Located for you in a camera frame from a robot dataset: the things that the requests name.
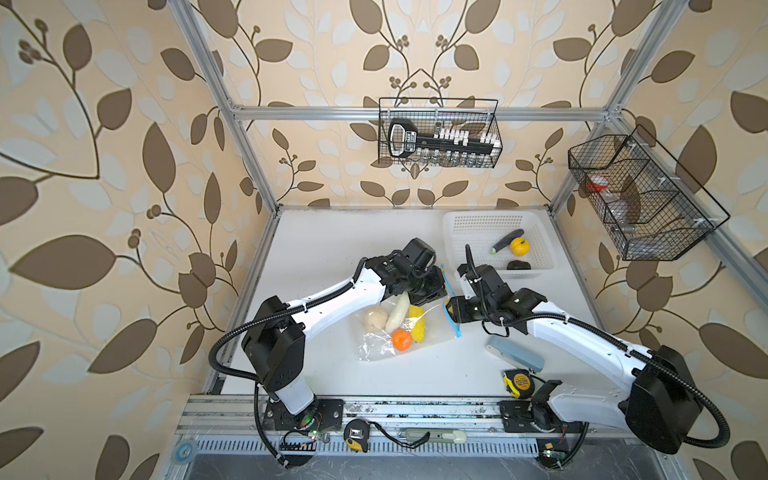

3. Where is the white radish with green leaves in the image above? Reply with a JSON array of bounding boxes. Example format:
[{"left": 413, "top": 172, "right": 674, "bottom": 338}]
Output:
[{"left": 384, "top": 292, "right": 410, "bottom": 334}]

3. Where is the clear zip bag blue zipper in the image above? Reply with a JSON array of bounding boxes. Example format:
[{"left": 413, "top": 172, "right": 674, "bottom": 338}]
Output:
[{"left": 353, "top": 294, "right": 462, "bottom": 362}]

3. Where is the beige potato toy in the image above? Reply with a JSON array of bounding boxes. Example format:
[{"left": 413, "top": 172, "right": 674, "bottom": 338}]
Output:
[{"left": 363, "top": 306, "right": 389, "bottom": 332}]

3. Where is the yellow orange with green stem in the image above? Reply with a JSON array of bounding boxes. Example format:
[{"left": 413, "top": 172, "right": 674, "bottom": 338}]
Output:
[{"left": 509, "top": 237, "right": 531, "bottom": 257}]

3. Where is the yellow corn toy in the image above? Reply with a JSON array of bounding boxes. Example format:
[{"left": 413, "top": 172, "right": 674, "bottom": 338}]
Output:
[{"left": 407, "top": 305, "right": 426, "bottom": 343}]

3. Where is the orange toy fruit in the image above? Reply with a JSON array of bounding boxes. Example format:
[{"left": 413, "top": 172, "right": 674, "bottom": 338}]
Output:
[{"left": 391, "top": 329, "right": 413, "bottom": 352}]

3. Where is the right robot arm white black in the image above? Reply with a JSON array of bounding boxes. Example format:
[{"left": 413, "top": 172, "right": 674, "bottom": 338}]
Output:
[{"left": 447, "top": 263, "right": 731, "bottom": 454}]

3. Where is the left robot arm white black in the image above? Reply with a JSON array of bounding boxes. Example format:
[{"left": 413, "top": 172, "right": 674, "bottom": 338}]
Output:
[{"left": 208, "top": 238, "right": 447, "bottom": 416}]

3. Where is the dark eggplant toy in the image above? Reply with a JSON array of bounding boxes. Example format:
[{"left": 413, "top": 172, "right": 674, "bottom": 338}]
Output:
[{"left": 506, "top": 260, "right": 532, "bottom": 271}]

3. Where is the light blue case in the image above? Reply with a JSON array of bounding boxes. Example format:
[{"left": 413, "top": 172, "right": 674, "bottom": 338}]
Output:
[{"left": 485, "top": 336, "right": 545, "bottom": 373}]

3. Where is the white plastic perforated basket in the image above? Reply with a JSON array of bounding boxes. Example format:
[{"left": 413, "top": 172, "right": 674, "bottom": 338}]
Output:
[{"left": 443, "top": 210, "right": 557, "bottom": 280}]

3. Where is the yellow black tape measure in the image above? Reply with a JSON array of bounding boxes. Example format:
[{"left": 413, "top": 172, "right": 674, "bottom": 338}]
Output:
[{"left": 502, "top": 369, "right": 535, "bottom": 400}]

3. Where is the pale green utility knife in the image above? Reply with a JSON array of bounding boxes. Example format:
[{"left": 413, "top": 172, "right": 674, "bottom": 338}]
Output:
[{"left": 404, "top": 428, "right": 468, "bottom": 445}]

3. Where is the black tool in wire basket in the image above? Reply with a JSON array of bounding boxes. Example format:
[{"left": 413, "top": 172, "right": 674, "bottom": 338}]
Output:
[{"left": 384, "top": 118, "right": 502, "bottom": 159}]

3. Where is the black wire basket back wall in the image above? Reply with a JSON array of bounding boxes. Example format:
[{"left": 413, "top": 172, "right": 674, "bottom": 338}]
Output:
[{"left": 378, "top": 96, "right": 503, "bottom": 169}]

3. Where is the black wire basket wall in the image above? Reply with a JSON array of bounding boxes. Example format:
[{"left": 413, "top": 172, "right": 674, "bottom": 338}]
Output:
[
  {"left": 568, "top": 124, "right": 731, "bottom": 262},
  {"left": 378, "top": 96, "right": 503, "bottom": 169}
]

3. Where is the red item in wire basket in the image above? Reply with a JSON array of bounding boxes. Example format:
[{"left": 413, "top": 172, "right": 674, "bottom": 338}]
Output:
[{"left": 584, "top": 175, "right": 610, "bottom": 194}]

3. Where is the black tape measure on rail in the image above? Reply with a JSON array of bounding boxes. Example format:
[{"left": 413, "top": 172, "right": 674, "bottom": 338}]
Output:
[{"left": 343, "top": 418, "right": 371, "bottom": 453}]

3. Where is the black wire basket right wall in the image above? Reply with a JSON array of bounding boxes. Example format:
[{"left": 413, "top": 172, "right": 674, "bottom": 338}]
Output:
[{"left": 568, "top": 124, "right": 731, "bottom": 262}]

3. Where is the aluminium frame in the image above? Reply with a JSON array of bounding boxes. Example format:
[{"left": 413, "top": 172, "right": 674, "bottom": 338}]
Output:
[{"left": 167, "top": 0, "right": 768, "bottom": 289}]

